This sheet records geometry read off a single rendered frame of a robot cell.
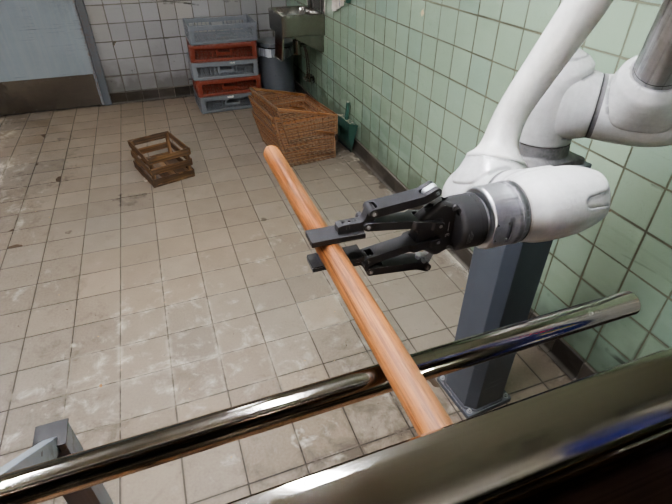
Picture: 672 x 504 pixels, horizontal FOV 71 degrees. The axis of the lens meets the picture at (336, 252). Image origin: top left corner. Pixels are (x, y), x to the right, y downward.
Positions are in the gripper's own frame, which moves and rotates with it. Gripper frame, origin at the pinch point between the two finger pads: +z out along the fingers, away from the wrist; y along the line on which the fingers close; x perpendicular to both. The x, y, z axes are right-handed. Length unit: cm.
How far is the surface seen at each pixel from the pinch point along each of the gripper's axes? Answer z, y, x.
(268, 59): -74, 78, 414
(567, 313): -21.6, 2.2, -18.0
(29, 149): 134, 119, 366
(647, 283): -118, 64, 33
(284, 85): -87, 102, 411
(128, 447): 24.9, 2.1, -19.4
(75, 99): 107, 110, 460
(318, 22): -104, 38, 350
